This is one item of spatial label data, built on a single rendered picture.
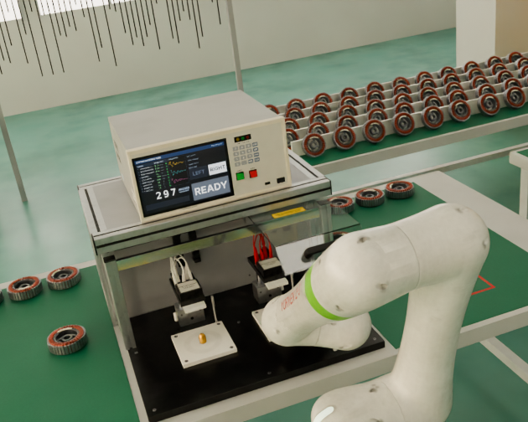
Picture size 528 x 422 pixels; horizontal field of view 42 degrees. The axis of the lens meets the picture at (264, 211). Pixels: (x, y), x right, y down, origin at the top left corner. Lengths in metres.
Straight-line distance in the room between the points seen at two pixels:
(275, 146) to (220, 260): 0.42
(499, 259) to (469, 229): 1.19
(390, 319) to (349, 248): 0.98
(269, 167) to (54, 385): 0.83
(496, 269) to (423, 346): 1.01
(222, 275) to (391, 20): 7.35
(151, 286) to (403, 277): 1.18
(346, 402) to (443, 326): 0.25
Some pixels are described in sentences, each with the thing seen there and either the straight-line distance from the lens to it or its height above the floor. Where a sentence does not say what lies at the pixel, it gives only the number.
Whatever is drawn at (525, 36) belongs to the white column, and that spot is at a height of 0.68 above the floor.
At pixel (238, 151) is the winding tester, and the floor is 1.25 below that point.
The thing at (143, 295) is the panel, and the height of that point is 0.83.
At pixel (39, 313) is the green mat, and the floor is 0.75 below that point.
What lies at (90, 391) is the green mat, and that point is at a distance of 1.92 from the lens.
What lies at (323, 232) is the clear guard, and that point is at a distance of 1.79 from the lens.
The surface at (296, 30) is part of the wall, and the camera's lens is 8.68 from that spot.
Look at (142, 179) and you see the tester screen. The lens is 1.83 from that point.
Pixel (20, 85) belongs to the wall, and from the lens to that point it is 8.14.
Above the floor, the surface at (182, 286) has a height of 0.92.
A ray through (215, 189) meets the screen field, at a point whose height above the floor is 1.16.
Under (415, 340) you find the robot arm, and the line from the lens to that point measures 1.26.
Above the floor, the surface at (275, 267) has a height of 0.92.
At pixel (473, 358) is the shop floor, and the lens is 3.10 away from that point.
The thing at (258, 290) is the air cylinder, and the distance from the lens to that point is 2.05.
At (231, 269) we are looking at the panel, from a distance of 2.14.
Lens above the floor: 1.87
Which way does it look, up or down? 24 degrees down
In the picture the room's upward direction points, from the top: 7 degrees counter-clockwise
